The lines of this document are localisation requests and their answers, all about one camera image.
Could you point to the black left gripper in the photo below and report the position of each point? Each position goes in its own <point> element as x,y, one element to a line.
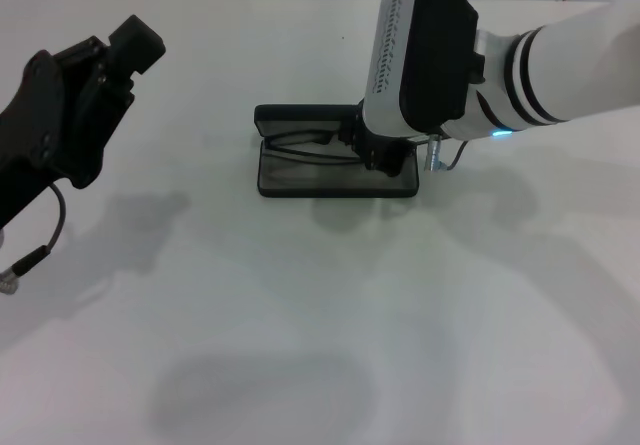
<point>50,130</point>

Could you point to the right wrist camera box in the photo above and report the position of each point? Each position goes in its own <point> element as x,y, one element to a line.
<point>430,55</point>

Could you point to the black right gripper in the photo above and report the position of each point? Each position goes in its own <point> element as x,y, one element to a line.
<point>377,142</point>

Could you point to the black glasses case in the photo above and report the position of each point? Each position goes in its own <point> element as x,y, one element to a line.
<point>325,185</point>

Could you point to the black glasses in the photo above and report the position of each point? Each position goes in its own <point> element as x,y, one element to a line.
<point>322,140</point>

